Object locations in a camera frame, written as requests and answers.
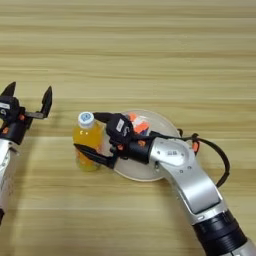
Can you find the orange juice bottle white cap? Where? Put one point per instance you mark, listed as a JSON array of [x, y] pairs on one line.
[[87, 135]]

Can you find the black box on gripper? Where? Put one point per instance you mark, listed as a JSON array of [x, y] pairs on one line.
[[120, 126], [8, 106]]

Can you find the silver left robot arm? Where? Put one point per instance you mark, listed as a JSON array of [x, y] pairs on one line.
[[6, 173]]

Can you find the multicoloured puzzle cube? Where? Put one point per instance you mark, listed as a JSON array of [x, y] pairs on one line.
[[140, 126]]

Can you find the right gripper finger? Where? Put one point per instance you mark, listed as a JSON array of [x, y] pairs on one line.
[[102, 117], [93, 154]]

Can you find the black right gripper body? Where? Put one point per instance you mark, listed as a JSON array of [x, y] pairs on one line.
[[136, 151]]

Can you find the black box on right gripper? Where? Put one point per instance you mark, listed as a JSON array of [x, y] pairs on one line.
[[120, 126]]

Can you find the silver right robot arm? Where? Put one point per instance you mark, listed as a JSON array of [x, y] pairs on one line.
[[190, 180]]

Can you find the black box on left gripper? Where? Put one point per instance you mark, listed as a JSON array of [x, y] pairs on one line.
[[8, 106]]

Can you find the round white plate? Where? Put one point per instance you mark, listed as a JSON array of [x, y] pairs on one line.
[[166, 125]]

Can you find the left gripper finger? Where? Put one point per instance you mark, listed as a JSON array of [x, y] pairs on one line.
[[47, 100], [10, 90]]

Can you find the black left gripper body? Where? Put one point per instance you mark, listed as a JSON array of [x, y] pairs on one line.
[[13, 131]]

